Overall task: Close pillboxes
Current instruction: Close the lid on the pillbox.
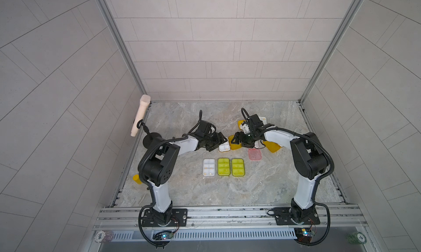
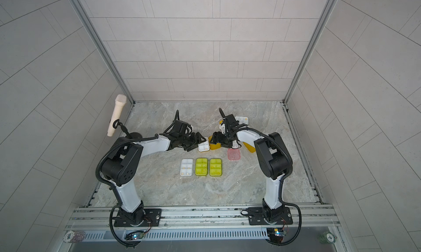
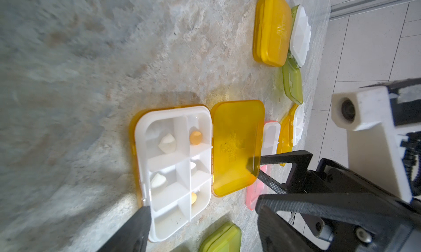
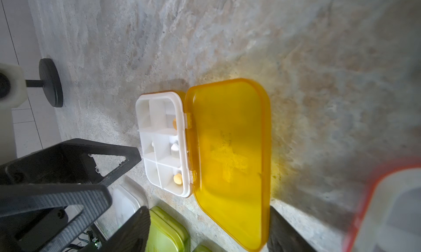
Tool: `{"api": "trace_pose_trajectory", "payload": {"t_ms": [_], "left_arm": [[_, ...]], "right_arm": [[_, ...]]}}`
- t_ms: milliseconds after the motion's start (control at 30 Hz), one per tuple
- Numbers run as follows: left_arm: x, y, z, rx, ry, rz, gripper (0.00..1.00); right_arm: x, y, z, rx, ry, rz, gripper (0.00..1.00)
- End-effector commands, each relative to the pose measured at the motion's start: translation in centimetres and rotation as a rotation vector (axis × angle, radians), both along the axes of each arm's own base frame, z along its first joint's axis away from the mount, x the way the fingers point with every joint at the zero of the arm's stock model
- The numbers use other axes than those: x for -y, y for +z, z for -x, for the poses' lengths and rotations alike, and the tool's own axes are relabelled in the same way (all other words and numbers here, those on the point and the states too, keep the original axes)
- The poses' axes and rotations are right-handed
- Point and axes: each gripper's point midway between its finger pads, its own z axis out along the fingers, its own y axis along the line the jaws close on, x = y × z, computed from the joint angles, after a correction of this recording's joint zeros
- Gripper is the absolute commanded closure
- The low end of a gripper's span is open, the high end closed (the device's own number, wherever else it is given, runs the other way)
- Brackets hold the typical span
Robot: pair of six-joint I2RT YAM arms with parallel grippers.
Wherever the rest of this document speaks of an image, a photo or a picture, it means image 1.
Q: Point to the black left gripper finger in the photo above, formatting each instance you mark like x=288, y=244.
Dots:
x=219, y=138
x=210, y=146

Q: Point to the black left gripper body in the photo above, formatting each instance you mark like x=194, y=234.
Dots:
x=209, y=140

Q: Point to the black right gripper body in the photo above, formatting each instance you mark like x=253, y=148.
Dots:
x=249, y=138

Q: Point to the yellow six-slot pillbox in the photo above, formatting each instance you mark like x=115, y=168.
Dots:
x=228, y=146

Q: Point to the clear white pillbox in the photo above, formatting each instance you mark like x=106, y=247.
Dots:
x=209, y=167

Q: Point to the green pillbox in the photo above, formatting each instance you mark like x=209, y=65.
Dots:
x=263, y=119
x=237, y=167
x=224, y=167

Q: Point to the pink pillbox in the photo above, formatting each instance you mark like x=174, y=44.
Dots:
x=254, y=154

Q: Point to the small yellow pillbox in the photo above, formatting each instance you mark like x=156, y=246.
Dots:
x=240, y=123

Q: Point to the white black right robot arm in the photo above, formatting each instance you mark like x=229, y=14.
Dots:
x=311, y=160

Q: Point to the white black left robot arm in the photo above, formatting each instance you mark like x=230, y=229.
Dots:
x=157, y=164

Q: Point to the black microphone stand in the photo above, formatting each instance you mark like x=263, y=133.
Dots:
x=151, y=138

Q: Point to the beige microphone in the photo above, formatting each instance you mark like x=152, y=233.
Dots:
x=143, y=106

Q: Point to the small yellow piece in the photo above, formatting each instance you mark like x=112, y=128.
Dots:
x=136, y=179

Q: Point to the left green circuit board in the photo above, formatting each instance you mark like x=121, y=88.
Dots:
x=163, y=236

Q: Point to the green circuit board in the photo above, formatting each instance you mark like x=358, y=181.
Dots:
x=163, y=236
x=304, y=235

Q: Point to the right green circuit board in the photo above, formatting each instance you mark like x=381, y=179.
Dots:
x=304, y=235

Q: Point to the left poker chip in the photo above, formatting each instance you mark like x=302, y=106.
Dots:
x=104, y=236

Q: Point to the poker chip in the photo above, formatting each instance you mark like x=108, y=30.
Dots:
x=104, y=236
x=356, y=238

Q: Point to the right poker chip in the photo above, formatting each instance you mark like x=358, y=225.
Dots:
x=356, y=238

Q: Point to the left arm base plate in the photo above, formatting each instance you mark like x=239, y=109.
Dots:
x=152, y=218

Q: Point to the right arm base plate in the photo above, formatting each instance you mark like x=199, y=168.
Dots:
x=283, y=216

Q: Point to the aluminium rail frame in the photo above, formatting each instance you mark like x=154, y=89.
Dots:
x=230, y=217

